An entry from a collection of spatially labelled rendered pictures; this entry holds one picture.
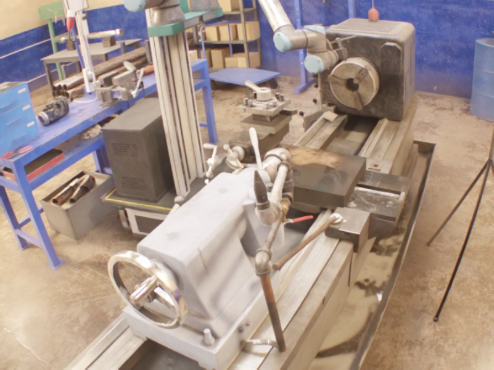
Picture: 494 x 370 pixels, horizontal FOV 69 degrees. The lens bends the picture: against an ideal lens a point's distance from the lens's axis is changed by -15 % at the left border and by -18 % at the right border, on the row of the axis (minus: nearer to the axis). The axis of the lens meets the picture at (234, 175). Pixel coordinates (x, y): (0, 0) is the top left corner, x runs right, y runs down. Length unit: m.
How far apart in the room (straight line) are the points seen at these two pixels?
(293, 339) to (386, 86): 1.58
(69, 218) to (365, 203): 2.20
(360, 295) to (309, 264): 0.56
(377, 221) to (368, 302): 0.44
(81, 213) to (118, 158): 0.64
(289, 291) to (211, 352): 0.37
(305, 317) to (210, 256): 0.36
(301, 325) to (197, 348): 0.31
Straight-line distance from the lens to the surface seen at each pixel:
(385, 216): 1.53
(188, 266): 0.94
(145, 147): 2.61
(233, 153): 1.65
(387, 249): 2.12
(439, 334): 2.31
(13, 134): 2.86
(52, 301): 2.80
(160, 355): 1.30
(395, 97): 2.36
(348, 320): 1.77
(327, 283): 1.31
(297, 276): 1.32
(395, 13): 5.63
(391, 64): 2.26
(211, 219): 1.03
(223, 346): 1.03
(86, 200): 3.23
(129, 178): 2.82
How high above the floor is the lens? 1.74
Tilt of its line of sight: 29 degrees down
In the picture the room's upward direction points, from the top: 7 degrees counter-clockwise
